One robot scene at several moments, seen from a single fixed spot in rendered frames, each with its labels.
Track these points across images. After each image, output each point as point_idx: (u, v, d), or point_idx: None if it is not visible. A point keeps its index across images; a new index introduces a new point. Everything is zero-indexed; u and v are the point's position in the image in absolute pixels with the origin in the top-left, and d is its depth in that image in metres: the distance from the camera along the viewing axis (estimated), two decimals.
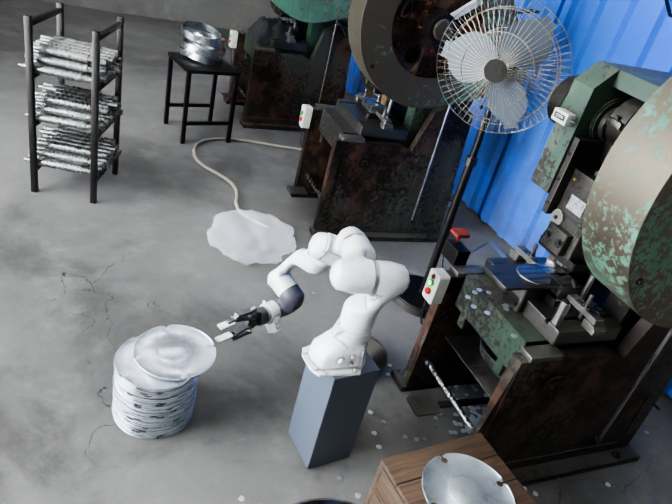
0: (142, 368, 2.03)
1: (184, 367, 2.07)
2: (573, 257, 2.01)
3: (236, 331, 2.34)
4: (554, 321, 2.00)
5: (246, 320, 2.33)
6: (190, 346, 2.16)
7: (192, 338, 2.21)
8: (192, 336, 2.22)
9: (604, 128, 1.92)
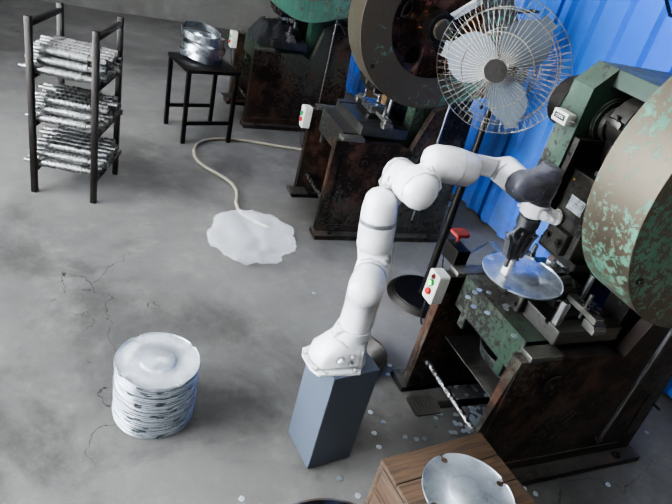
0: (521, 257, 2.20)
1: (499, 264, 2.11)
2: (573, 257, 2.01)
3: (516, 251, 2.01)
4: (554, 321, 2.00)
5: (518, 245, 1.98)
6: (519, 280, 2.03)
7: (529, 290, 2.00)
8: (531, 293, 1.99)
9: (604, 128, 1.92)
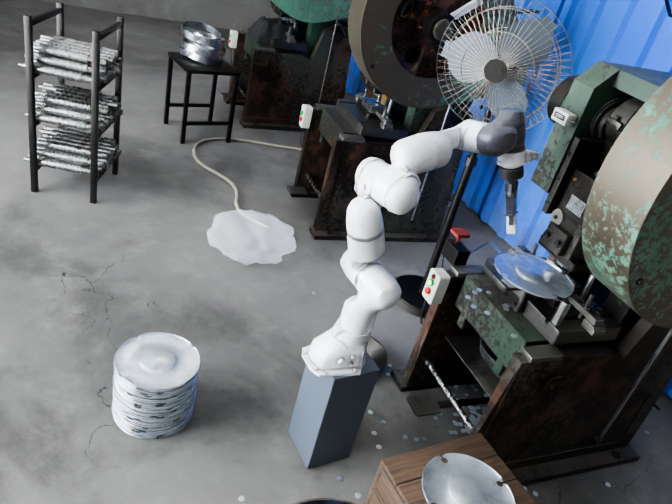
0: (501, 255, 2.18)
1: (515, 276, 2.07)
2: (573, 257, 2.01)
3: None
4: (554, 321, 2.00)
5: (514, 198, 1.92)
6: (545, 282, 2.07)
7: (559, 286, 2.07)
8: (562, 287, 2.08)
9: (604, 128, 1.92)
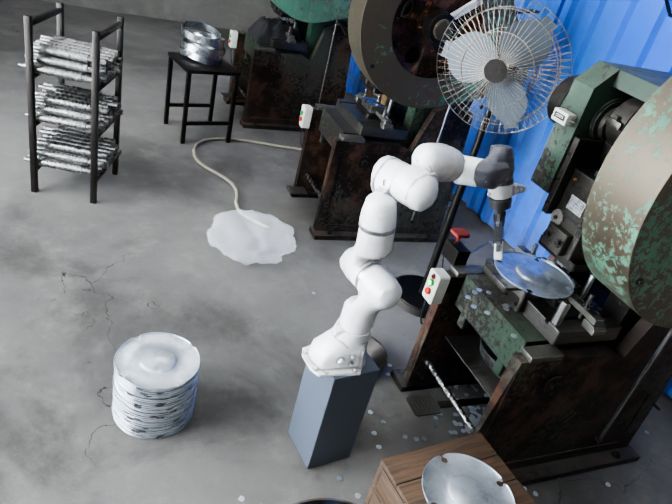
0: (545, 297, 1.99)
1: (557, 282, 2.10)
2: (573, 257, 2.01)
3: None
4: (554, 321, 2.00)
5: (502, 227, 2.07)
6: (532, 265, 2.16)
7: (520, 259, 2.19)
8: (517, 257, 2.19)
9: (604, 128, 1.92)
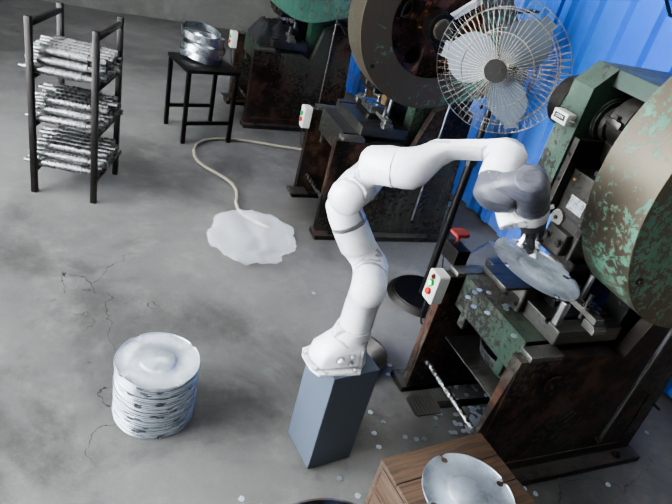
0: (575, 289, 1.69)
1: (548, 287, 1.83)
2: (573, 257, 2.01)
3: (530, 241, 1.62)
4: (554, 321, 2.00)
5: None
6: (521, 263, 1.84)
7: (507, 254, 1.84)
8: (504, 252, 1.84)
9: (604, 128, 1.92)
